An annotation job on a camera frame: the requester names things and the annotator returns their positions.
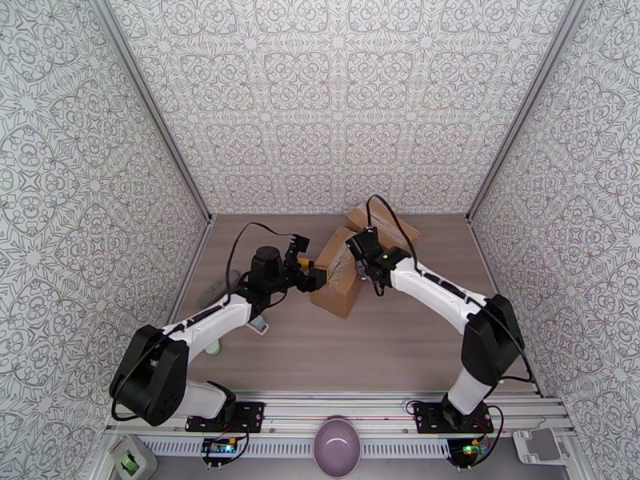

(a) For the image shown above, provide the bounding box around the purple bowl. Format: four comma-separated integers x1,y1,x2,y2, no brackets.
313,415,362,480

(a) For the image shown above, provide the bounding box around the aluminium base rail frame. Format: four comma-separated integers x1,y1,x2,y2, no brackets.
105,390,574,437

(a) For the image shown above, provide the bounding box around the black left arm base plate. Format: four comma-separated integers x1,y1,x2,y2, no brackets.
185,401,266,434

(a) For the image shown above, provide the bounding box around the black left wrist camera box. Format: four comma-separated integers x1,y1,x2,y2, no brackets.
285,234,311,261

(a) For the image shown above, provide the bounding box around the aluminium corner post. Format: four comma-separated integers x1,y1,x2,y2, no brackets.
466,0,587,222
86,0,214,224

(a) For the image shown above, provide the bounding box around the brown taped cardboard box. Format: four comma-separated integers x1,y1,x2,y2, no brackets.
310,226,369,320
345,201,421,254

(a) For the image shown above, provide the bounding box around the black camera cable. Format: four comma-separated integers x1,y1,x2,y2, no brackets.
365,194,534,385
110,222,296,422

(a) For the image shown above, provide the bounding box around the black right camera cable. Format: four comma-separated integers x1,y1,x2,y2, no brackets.
365,194,534,385

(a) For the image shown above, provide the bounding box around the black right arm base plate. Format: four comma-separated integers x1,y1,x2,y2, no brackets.
414,401,495,434

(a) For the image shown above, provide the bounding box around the black left camera cable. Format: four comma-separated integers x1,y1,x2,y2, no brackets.
110,222,296,422

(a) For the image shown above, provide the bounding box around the white plastic stand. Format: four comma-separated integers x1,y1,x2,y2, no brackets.
512,427,570,465

